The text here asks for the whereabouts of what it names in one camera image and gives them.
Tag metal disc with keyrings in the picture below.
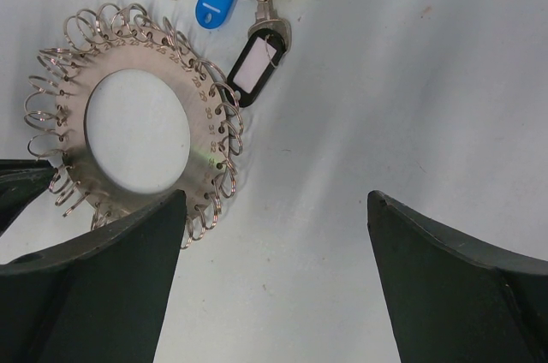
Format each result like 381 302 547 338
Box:
23 3 245 249

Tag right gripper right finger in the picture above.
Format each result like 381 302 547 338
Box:
367 191 547 362

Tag black key tag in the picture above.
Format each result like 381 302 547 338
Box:
227 28 287 108

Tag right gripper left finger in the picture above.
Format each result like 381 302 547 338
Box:
1 191 187 362

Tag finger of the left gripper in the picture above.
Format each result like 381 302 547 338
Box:
1 159 57 235

